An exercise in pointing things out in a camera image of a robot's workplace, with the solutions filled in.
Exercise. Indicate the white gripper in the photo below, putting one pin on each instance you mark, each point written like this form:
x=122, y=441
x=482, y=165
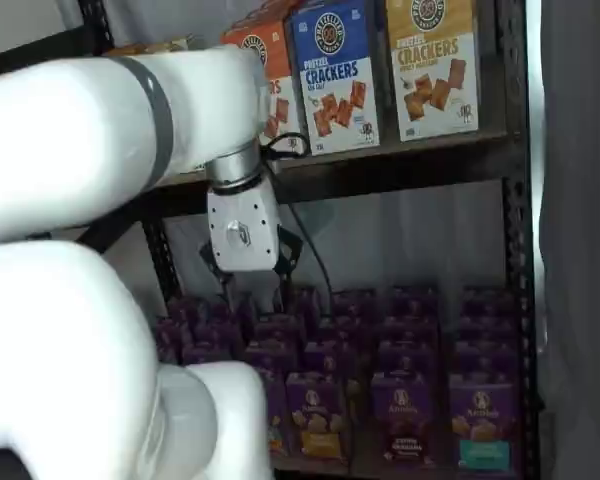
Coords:
x=242, y=230

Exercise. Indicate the purple Annie's box brown label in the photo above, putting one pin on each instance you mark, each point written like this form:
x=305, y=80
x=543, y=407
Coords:
x=405, y=415
x=409, y=357
x=412, y=301
x=411, y=330

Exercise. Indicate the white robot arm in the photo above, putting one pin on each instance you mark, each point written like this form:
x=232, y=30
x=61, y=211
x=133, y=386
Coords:
x=55, y=150

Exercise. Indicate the purple Annie's box green label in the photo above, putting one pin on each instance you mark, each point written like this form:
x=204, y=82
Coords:
x=276, y=415
x=272, y=357
x=280, y=332
x=305, y=305

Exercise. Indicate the purple Annie's box pink label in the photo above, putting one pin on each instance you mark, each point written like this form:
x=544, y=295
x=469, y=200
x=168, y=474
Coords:
x=206, y=355
x=170, y=340
x=216, y=334

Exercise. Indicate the purple Annie's box orange label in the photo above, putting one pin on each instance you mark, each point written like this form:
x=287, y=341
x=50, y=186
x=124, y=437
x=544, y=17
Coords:
x=337, y=330
x=354, y=306
x=317, y=415
x=329, y=357

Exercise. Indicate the orange pretzel crackers box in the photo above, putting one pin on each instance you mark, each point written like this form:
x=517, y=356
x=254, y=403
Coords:
x=285, y=110

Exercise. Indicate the blue pretzel crackers box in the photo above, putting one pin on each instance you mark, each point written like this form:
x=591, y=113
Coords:
x=335, y=75

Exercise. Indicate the purple Annie's box teal label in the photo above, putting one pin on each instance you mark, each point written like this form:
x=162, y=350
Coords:
x=486, y=360
x=489, y=301
x=488, y=330
x=484, y=420

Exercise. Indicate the yellow pretzel crackers box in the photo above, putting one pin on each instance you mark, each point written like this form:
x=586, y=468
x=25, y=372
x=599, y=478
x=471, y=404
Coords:
x=430, y=75

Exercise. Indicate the white board panel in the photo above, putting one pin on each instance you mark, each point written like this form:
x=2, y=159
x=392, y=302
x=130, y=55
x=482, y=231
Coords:
x=25, y=22

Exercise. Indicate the pale fabric curtain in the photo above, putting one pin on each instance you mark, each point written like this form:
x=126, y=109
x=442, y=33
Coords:
x=580, y=225

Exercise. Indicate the black metal shelf rack frame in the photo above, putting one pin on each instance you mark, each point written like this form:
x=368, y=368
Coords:
x=380, y=172

